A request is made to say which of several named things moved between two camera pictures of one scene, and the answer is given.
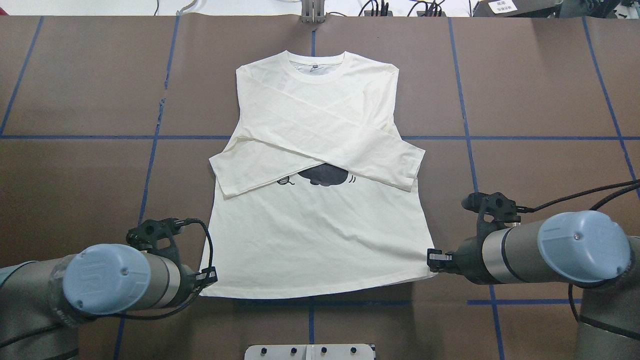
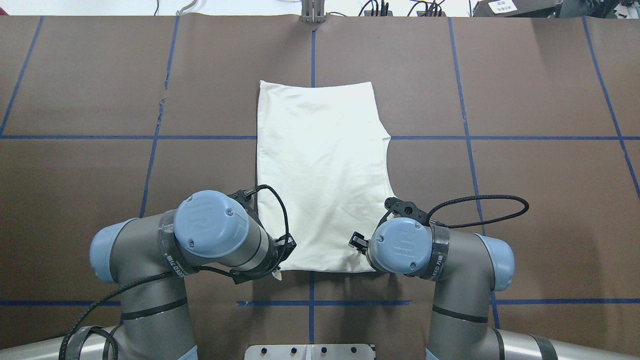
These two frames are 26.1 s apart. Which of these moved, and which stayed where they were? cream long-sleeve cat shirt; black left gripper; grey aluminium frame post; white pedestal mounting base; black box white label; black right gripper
Moved: cream long-sleeve cat shirt; black left gripper; black right gripper
Stayed: black box white label; grey aluminium frame post; white pedestal mounting base
